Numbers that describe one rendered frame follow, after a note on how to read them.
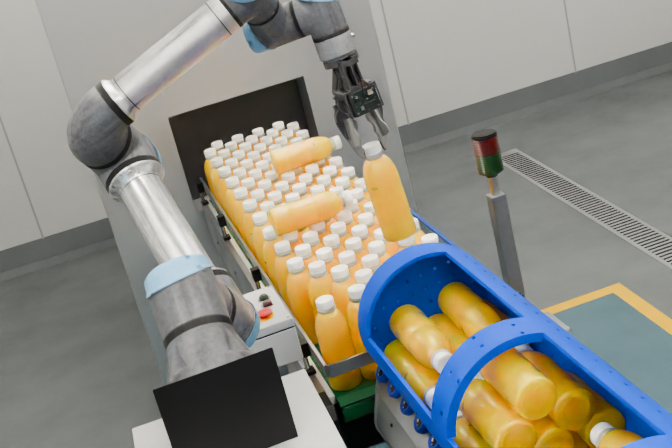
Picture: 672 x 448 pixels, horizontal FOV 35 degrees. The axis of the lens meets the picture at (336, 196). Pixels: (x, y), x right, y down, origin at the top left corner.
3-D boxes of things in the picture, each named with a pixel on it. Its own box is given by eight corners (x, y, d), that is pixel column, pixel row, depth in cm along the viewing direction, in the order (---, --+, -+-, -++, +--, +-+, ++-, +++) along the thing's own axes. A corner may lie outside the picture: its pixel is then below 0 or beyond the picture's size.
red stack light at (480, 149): (480, 159, 253) (477, 143, 252) (469, 152, 259) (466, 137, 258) (504, 151, 254) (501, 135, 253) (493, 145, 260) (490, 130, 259)
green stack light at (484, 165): (484, 178, 255) (480, 159, 253) (473, 171, 261) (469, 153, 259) (508, 170, 256) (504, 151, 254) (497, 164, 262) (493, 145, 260)
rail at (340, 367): (331, 378, 226) (328, 366, 225) (330, 376, 227) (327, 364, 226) (501, 316, 234) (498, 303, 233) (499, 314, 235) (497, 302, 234)
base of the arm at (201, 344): (164, 387, 162) (146, 330, 167) (177, 418, 175) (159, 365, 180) (258, 353, 165) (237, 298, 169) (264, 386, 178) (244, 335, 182)
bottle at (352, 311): (395, 373, 231) (376, 297, 225) (364, 382, 230) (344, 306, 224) (389, 358, 237) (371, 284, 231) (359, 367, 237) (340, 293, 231)
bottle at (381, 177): (393, 225, 228) (367, 147, 222) (422, 224, 224) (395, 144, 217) (378, 242, 223) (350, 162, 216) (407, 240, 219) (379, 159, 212)
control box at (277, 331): (259, 374, 224) (247, 332, 221) (240, 337, 243) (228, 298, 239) (304, 358, 226) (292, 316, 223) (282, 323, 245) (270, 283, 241)
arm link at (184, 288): (149, 341, 170) (125, 269, 176) (186, 360, 182) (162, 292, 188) (214, 306, 169) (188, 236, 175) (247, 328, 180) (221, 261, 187)
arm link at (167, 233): (189, 358, 180) (63, 135, 206) (225, 377, 193) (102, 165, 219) (245, 316, 180) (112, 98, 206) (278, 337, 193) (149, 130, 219)
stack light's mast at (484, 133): (489, 201, 257) (476, 139, 251) (478, 194, 263) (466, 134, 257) (512, 193, 258) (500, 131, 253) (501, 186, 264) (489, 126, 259)
